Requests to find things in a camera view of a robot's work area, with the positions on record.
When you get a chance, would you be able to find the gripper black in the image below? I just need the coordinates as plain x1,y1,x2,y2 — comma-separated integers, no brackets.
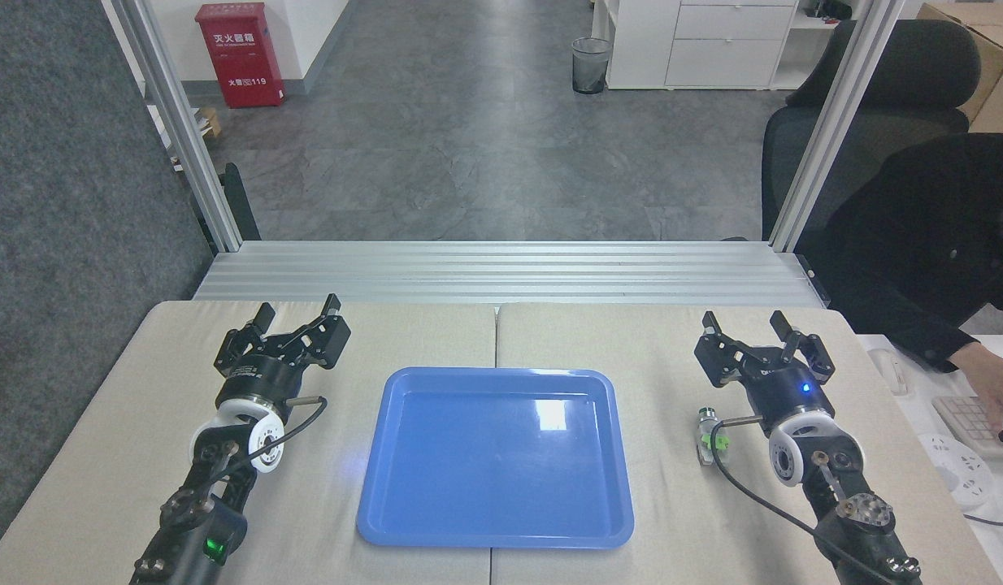
694,310,836,425
215,294,352,410

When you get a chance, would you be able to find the switch part with green piece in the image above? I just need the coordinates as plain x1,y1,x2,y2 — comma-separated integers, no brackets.
697,408,731,466

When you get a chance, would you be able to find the blue plastic tray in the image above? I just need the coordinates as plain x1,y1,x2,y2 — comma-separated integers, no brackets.
356,366,636,548

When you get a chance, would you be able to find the person's hand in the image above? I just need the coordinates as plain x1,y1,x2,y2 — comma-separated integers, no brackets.
949,340,1003,433

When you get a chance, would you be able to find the white computer mouse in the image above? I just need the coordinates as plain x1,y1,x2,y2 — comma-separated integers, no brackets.
867,348,910,397

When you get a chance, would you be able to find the person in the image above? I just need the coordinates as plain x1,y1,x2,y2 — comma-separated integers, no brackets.
821,128,1003,375

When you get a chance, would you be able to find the white keyboard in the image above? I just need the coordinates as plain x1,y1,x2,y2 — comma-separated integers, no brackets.
931,395,1003,457

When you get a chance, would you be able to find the white power strip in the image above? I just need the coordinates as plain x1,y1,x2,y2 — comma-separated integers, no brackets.
916,432,997,509

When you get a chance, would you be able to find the ribbed aluminium platform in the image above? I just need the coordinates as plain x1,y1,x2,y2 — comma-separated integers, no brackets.
192,240,829,308

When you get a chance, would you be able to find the grey felt partition panel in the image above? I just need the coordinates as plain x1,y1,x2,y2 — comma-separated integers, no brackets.
0,0,219,563

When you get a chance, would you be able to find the red fire extinguisher box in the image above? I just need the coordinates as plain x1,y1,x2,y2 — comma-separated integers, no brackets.
195,2,286,110

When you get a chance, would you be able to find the black office chair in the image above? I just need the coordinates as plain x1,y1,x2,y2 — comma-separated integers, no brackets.
760,18,983,242

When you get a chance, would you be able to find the white desk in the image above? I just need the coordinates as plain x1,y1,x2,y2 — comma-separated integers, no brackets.
855,333,1003,585

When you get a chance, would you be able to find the white drawer cabinet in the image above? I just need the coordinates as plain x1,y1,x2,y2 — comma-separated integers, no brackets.
603,0,800,91

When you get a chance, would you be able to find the grey mesh waste bin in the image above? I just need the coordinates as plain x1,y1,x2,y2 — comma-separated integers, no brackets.
571,37,613,95

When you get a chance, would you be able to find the cardboard box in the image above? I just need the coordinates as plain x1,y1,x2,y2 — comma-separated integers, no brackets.
916,2,1003,136

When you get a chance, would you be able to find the black upright bracket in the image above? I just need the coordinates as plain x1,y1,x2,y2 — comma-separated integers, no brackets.
222,162,262,243

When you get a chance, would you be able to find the silver aluminium post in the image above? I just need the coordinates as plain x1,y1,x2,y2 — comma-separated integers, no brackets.
767,0,908,254
110,0,243,254

